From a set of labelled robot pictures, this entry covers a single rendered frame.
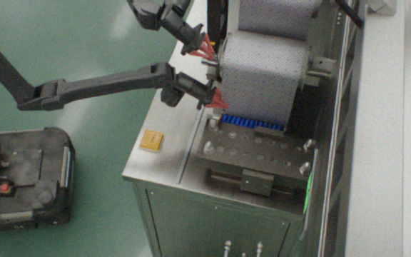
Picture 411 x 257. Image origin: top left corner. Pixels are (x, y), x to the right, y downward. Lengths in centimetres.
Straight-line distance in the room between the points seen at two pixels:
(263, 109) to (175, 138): 37
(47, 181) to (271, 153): 130
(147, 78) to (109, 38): 198
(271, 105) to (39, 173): 141
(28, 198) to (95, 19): 163
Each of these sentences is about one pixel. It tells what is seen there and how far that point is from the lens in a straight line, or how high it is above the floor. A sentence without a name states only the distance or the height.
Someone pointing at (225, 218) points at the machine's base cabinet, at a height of 74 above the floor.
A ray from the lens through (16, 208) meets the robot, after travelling 246.
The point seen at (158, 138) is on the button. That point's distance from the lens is 166.
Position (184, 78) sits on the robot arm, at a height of 118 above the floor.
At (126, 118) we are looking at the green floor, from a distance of 291.
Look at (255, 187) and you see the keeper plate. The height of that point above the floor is 95.
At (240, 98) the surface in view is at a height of 113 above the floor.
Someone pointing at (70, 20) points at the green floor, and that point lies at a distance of 364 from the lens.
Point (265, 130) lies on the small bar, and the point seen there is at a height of 105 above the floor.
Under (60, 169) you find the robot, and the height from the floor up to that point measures 24.
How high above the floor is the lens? 229
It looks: 55 degrees down
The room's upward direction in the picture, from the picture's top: straight up
